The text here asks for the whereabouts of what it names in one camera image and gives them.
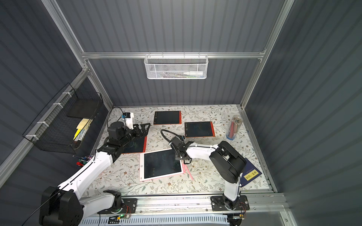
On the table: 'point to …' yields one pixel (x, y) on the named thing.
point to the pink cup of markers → (83, 160)
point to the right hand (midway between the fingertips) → (182, 154)
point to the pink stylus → (189, 172)
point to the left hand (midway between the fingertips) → (145, 125)
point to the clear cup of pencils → (235, 123)
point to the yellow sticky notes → (80, 126)
